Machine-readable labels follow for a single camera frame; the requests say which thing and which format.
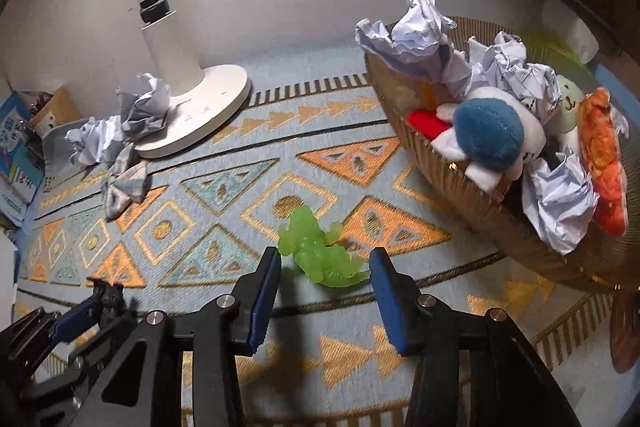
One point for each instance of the grey blue tray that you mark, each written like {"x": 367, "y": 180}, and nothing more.
{"x": 55, "y": 144}

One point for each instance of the patterned blue mat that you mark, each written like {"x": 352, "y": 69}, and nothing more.
{"x": 225, "y": 217}

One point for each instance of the red snack packet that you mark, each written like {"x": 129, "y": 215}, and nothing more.
{"x": 602, "y": 167}

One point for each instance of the small cardboard box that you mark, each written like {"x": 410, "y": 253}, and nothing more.
{"x": 60, "y": 112}

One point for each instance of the green rubber toy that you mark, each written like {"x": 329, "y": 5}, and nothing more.
{"x": 315, "y": 247}

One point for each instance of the stack of books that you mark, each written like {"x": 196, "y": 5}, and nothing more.
{"x": 15, "y": 147}

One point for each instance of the small pale dango plush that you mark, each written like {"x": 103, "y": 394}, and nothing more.
{"x": 567, "y": 99}

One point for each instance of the checked cloth bow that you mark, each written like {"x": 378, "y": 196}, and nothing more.
{"x": 125, "y": 187}

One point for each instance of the brown round woven object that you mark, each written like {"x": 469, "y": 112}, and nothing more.
{"x": 627, "y": 332}

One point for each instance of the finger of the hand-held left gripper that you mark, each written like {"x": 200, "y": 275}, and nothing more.
{"x": 25, "y": 342}
{"x": 75, "y": 322}

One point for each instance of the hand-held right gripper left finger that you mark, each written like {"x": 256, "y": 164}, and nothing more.
{"x": 260, "y": 307}

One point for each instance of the amber ribbed basket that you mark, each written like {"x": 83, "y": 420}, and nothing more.
{"x": 475, "y": 217}

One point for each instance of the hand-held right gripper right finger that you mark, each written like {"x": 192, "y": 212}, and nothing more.
{"x": 390, "y": 312}

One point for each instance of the blue and white plush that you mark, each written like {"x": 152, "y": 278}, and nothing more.
{"x": 490, "y": 132}

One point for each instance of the pile of paper balls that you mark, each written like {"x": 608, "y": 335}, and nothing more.
{"x": 145, "y": 107}

